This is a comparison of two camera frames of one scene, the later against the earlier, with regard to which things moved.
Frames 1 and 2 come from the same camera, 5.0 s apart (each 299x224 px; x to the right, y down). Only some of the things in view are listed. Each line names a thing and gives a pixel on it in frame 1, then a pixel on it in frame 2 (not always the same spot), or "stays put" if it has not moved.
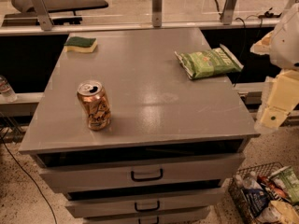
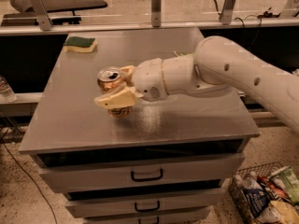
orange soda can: x=95 y=104 -> x=109 y=79
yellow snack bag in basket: x=278 y=212 stays put
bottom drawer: x=196 y=218 stays put
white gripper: x=286 y=41 -> x=149 y=78
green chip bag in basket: x=287 y=178 stays put
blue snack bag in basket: x=256 y=200 stays put
